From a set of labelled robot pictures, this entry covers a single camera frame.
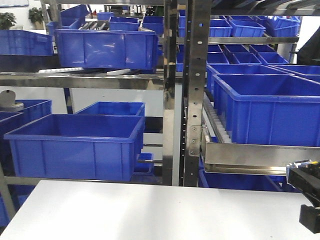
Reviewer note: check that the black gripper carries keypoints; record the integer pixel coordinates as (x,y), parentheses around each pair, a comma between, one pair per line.
(304,175)

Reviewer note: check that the large blue bin right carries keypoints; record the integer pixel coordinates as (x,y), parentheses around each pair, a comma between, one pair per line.
(276,109)

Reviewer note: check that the large blue bin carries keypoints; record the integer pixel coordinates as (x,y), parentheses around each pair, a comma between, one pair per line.
(276,109)
(78,146)

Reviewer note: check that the white roller track right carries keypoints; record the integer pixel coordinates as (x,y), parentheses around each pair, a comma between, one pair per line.
(214,121)

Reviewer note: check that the blue bin behind right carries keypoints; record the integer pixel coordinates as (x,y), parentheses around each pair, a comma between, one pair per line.
(251,69)

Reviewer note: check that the blue bin behind lower left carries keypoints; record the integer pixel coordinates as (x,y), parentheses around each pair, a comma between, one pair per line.
(114,108)

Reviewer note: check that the large blue bin lower left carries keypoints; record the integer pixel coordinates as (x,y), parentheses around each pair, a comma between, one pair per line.
(78,146)

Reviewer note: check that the blue bin upper left shelf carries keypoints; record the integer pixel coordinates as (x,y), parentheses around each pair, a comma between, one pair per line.
(114,49)

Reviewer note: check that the blue bin far left lower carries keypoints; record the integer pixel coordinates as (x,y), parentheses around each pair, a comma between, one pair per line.
(23,112)

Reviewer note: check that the steel shelf beam left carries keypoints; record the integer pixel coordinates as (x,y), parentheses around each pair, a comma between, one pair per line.
(88,81)

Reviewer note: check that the blue crate far left upper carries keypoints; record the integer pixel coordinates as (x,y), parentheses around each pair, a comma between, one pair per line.
(25,43)

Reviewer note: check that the steel shelf front rail right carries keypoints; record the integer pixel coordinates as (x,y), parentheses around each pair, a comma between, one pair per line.
(254,159)

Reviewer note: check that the steel rack upright post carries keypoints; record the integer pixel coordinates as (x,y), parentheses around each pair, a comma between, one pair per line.
(198,14)

